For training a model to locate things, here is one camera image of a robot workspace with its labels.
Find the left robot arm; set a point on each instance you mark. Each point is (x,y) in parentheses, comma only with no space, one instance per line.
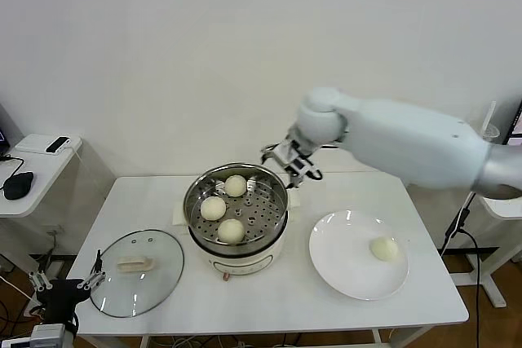
(49,336)

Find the white side table with mouse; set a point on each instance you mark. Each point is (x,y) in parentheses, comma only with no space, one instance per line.
(41,177)

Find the white round plate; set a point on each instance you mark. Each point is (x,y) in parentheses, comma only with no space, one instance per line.
(350,250)

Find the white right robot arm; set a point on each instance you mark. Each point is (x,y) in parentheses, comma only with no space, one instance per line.
(408,140)

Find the black computer mouse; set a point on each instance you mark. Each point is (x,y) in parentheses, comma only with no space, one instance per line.
(18,186)

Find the white side table with cup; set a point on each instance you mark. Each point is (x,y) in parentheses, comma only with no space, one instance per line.
(510,209)

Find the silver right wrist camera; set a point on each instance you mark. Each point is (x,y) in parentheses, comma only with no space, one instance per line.
(283,156)

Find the dark open laptop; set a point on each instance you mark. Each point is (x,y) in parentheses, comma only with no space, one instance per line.
(516,120)

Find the white steamed baozi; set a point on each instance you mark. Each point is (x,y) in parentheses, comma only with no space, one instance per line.
(235,186)
(383,248)
(231,232)
(213,208)

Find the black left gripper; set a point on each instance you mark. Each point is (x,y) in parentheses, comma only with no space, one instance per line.
(61,291)

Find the stainless steel steamer basket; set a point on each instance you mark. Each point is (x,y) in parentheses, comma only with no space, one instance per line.
(265,201)

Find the glass pot lid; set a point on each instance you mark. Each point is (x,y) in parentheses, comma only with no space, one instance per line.
(163,266)

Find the white flat box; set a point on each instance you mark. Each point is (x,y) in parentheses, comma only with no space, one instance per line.
(30,144)

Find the white wall socket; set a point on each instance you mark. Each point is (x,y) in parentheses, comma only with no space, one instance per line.
(53,229)

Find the small black white device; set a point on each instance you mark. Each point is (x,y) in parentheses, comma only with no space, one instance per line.
(57,144)

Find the cream electric cooker base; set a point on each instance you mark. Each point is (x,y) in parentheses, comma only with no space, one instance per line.
(244,260)

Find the black laptop pink screen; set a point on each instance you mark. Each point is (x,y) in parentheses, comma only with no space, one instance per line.
(3,136)

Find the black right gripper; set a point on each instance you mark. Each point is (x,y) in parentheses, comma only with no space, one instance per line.
(302,162)

